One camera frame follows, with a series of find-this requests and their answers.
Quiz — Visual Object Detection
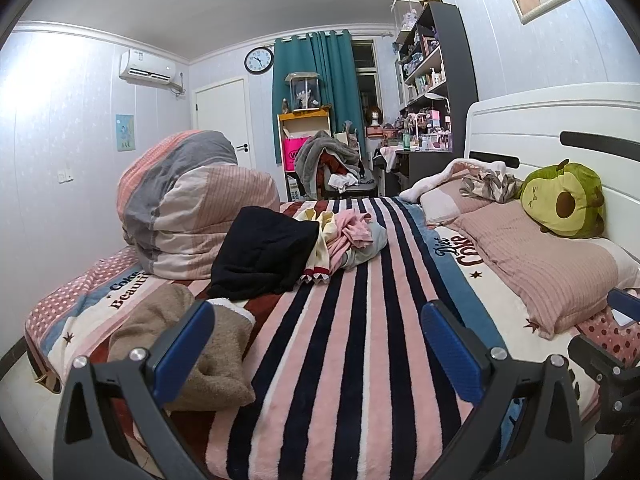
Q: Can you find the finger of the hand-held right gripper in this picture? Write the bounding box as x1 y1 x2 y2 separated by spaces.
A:
567 335 640 436
606 287 640 315

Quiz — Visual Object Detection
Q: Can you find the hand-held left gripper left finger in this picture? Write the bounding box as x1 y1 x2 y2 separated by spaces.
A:
52 300 216 480

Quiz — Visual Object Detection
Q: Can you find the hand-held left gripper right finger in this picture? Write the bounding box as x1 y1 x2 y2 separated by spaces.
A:
420 301 585 480

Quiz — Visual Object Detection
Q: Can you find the brown fuzzy sweater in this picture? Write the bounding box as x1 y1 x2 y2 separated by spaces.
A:
107 285 257 412

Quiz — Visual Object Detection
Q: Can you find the chair piled with clothes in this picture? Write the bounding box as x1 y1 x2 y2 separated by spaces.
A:
294 130 362 199

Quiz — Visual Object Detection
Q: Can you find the pink ribbed pillow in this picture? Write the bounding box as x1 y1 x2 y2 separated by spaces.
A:
454 200 640 339

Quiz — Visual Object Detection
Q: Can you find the striped printed blanket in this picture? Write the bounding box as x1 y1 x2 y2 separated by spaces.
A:
25 195 640 480

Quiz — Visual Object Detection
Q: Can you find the avocado plush toy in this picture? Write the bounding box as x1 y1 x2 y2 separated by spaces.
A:
520 160 607 239

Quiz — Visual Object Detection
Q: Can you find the black knit garment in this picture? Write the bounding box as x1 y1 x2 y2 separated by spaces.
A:
206 206 321 302

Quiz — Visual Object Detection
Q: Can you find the folded pink grey duvet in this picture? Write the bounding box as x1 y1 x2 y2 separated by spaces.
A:
117 130 282 281

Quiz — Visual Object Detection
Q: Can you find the light blue garment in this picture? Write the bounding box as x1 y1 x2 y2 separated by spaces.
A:
344 223 389 272

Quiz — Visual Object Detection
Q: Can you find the pink checked pillow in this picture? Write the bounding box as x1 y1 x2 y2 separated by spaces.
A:
419 180 483 227

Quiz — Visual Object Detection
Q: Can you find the pink garment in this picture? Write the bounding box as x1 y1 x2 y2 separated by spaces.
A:
327 211 374 267

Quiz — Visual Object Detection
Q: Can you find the cream garment with red trim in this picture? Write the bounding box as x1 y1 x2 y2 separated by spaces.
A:
292 208 347 287

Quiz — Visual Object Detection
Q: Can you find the patterned beige cloth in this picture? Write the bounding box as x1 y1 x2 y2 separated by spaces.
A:
460 169 524 205

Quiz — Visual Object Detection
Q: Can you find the pink white fleece blanket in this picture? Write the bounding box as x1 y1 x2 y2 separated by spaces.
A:
399 158 507 202

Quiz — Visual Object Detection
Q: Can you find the dark chair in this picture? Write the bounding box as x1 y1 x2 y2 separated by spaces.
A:
320 179 379 201

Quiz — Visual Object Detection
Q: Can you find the cluttered dark desk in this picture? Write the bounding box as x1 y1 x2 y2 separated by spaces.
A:
372 145 467 197

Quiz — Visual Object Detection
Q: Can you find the white bed headboard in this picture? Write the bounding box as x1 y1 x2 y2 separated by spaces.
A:
464 82 640 242

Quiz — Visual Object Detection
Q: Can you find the pink shopping bag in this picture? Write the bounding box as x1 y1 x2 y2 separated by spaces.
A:
281 136 312 174

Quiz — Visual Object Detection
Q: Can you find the white door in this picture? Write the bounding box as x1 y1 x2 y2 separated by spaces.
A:
192 77 251 172

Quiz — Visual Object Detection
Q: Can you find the yellow shelf unit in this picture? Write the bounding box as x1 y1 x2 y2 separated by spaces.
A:
277 107 332 203

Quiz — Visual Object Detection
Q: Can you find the white air conditioner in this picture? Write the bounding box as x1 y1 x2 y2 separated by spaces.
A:
119 49 179 86

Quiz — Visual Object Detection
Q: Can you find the glass display case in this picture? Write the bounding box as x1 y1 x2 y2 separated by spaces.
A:
285 72 321 113

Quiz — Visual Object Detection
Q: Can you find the window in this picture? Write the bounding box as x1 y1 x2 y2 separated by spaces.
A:
352 40 377 111

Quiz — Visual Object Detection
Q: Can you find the dark bookshelf with items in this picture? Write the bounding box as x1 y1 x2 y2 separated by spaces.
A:
391 0 479 161

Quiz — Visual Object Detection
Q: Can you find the teal curtain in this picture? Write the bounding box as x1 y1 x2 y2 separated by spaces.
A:
271 30 362 163

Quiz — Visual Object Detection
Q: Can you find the small blue wall poster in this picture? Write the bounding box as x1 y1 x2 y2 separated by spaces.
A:
115 114 136 152

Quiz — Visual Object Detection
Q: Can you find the round wall clock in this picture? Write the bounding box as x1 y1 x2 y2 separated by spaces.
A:
244 47 275 76

